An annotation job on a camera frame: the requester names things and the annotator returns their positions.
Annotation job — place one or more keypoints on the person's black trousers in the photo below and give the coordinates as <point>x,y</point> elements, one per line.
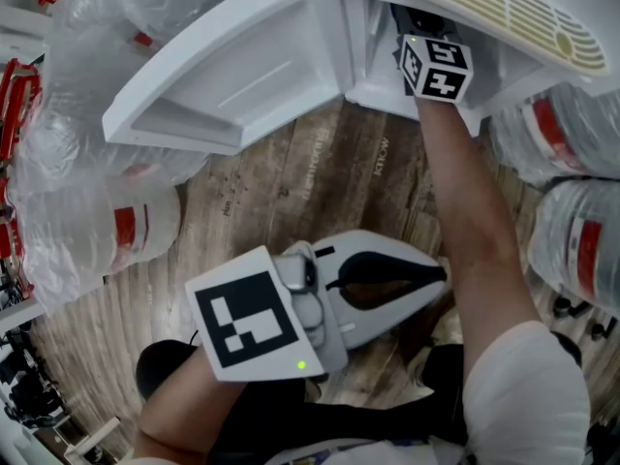
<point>349,424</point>

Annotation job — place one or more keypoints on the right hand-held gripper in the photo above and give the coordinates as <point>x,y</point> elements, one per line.
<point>436,71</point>

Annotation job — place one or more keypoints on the person's left forearm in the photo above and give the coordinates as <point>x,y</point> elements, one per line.
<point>179,414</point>

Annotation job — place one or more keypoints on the person's right forearm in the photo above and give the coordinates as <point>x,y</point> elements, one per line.
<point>474,230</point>

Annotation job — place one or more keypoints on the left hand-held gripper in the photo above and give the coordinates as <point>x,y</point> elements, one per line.
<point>252,318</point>

